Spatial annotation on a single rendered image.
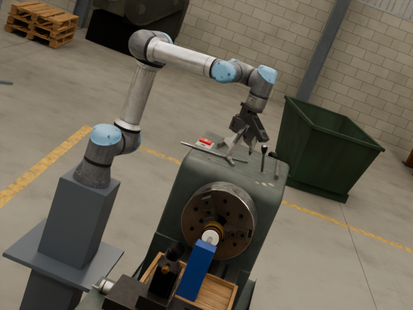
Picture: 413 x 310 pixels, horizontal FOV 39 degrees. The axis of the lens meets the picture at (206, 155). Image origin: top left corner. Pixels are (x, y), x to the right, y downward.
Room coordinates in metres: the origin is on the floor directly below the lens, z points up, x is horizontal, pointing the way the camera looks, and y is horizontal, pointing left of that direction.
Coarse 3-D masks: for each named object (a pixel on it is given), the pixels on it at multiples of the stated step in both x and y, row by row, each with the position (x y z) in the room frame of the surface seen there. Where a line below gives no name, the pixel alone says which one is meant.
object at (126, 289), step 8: (120, 280) 1.81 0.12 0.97; (128, 280) 1.83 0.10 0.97; (136, 280) 1.85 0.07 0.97; (112, 288) 1.75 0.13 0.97; (120, 288) 1.77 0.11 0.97; (128, 288) 1.78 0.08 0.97; (136, 288) 1.80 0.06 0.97; (112, 296) 1.70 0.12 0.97; (120, 296) 1.72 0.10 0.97; (128, 296) 1.74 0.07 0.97; (136, 296) 1.75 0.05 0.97; (104, 304) 1.68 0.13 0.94; (112, 304) 1.68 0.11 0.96; (120, 304) 1.68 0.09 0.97; (128, 304) 1.69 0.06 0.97; (176, 304) 1.80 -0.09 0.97; (184, 304) 1.82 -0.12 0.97; (192, 304) 1.84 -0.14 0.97
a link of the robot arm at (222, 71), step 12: (132, 36) 2.25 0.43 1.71; (144, 36) 2.21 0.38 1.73; (132, 48) 2.22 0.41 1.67; (144, 48) 2.18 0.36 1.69; (156, 48) 2.18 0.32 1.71; (168, 48) 2.17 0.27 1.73; (180, 48) 2.17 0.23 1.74; (156, 60) 2.20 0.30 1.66; (168, 60) 2.16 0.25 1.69; (180, 60) 2.14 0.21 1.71; (192, 60) 2.12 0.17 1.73; (204, 60) 2.11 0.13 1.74; (216, 60) 2.11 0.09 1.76; (192, 72) 2.15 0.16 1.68; (204, 72) 2.11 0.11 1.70; (216, 72) 2.06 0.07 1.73; (228, 72) 2.05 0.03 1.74; (240, 72) 2.13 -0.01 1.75
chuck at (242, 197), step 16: (224, 192) 2.32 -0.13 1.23; (240, 192) 2.39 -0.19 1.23; (192, 208) 2.33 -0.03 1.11; (224, 208) 2.32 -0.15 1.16; (240, 208) 2.31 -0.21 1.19; (192, 224) 2.33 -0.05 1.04; (240, 224) 2.31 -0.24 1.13; (192, 240) 2.33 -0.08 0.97; (224, 240) 2.31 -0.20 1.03; (240, 240) 2.31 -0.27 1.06; (224, 256) 2.31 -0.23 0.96
